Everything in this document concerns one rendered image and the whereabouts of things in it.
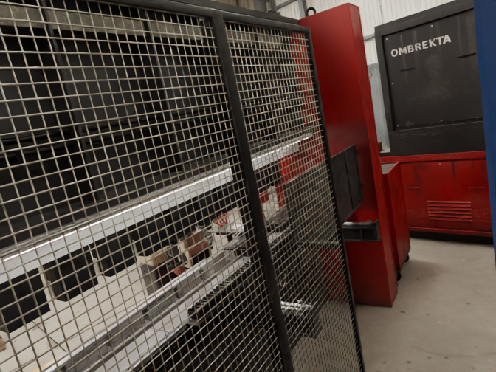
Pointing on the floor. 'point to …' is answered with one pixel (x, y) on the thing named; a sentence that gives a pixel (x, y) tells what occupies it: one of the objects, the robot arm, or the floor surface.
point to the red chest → (396, 213)
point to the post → (246, 182)
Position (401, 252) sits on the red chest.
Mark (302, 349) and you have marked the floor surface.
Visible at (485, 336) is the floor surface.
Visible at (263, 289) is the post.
